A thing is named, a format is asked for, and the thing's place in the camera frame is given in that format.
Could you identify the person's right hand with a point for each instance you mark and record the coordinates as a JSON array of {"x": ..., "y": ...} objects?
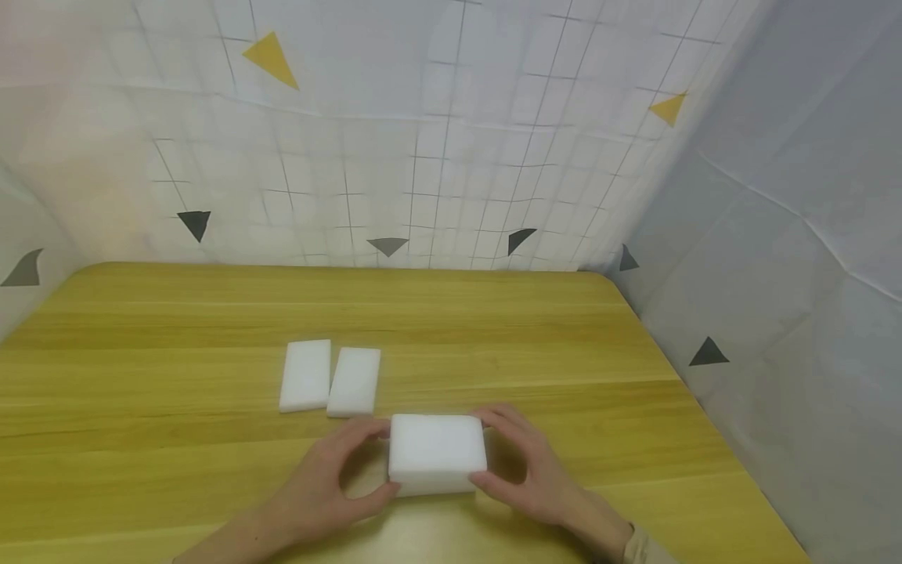
[{"x": 542, "y": 486}]

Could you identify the person's left hand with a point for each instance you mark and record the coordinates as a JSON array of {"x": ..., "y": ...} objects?
[{"x": 317, "y": 486}]

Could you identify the person's left thumb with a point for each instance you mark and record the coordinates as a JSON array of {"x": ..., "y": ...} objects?
[{"x": 373, "y": 497}]

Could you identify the person's right thumb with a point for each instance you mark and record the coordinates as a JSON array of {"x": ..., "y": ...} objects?
[{"x": 493, "y": 487}]

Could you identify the person's right fingers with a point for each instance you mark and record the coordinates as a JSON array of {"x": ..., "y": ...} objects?
[{"x": 504, "y": 427}]

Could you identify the person's left fingers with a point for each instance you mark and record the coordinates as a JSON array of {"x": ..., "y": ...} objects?
[{"x": 363, "y": 432}]

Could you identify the thick white sponge block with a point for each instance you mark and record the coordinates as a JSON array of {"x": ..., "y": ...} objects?
[{"x": 437, "y": 454}]

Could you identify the person's right forearm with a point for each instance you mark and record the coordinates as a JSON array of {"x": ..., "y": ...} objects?
[{"x": 627, "y": 540}]

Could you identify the person's left forearm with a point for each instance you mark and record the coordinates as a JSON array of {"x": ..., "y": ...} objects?
[{"x": 232, "y": 540}]

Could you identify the thin white sponge block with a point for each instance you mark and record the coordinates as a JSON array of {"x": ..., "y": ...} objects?
[
  {"x": 305, "y": 376},
  {"x": 354, "y": 382}
]

